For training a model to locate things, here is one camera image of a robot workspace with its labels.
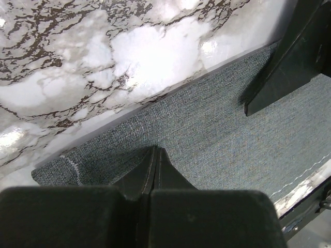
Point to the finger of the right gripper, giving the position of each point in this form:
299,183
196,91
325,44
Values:
303,53

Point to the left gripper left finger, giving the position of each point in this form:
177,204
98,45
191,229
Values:
79,216

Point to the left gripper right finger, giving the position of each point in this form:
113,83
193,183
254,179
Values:
182,216

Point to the grey cloth napkin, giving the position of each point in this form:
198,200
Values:
210,140

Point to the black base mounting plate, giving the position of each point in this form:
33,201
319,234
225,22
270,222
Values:
306,210

